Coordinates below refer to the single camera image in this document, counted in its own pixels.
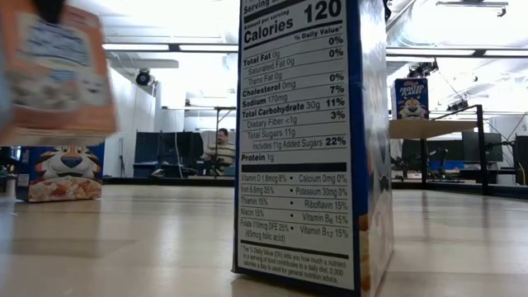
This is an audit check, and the black partition screen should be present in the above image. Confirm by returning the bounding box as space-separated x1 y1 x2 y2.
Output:
134 131 204 178

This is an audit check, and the black-framed wooden shelf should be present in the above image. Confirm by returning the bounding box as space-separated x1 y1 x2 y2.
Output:
388 105 492 196

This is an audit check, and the black-framed background table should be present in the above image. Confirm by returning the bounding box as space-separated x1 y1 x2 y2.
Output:
163 106 237 178

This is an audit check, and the black round wall camera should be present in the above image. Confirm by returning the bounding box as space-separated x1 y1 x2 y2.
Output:
134 68 152 87

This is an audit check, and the orange Mini-Wheats cereal box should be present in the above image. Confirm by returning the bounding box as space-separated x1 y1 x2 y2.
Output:
0 0 120 148

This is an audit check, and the black aluminium rig frame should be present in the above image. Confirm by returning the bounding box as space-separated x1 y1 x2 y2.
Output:
101 176 528 199

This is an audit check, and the black ceiling-mounted equipment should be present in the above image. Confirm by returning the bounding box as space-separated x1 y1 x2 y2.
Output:
406 59 439 79

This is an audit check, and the long ceiling light fixture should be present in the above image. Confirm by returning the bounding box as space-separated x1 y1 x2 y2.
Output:
102 43 239 53
385 47 528 58

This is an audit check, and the black monitor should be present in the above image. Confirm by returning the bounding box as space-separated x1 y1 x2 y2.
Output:
461 131 504 163

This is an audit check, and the blue Frosted Flakes cereal box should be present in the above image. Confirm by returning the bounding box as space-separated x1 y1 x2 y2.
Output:
390 77 430 121
15 142 106 204
231 0 395 297

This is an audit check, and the black equipment box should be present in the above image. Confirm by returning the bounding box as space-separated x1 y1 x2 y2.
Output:
513 135 528 186

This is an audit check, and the person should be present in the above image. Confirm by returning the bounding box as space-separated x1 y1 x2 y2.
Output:
201 127 237 177

